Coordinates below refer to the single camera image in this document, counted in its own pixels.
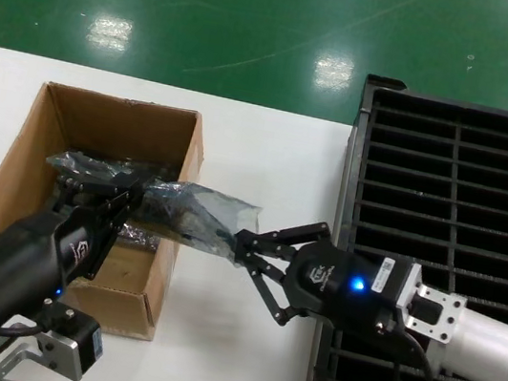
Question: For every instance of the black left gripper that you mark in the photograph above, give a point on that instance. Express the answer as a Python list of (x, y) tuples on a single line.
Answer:
[(5, 267)]

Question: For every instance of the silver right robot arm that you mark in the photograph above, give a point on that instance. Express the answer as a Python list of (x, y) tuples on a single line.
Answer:
[(489, 353)]

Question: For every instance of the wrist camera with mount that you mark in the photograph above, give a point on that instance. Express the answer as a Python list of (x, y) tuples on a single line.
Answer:
[(64, 349), (429, 305)]

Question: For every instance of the brown cardboard box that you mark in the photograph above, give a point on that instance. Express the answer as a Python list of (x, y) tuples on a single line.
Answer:
[(125, 271)]

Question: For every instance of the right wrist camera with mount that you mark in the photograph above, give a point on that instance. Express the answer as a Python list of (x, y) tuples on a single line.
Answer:
[(429, 305)]

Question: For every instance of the bagged graphics card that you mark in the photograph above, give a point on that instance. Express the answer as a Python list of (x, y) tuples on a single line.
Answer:
[(140, 236)]

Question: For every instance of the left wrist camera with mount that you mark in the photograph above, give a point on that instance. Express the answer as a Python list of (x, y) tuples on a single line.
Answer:
[(64, 349)]

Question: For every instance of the grey anti-static bag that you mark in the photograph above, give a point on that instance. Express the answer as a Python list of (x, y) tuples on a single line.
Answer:
[(212, 208)]

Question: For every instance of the black slotted container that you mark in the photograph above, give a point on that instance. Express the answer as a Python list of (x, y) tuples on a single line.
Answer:
[(429, 179)]

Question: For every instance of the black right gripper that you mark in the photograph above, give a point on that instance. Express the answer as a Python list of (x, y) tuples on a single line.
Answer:
[(335, 290)]

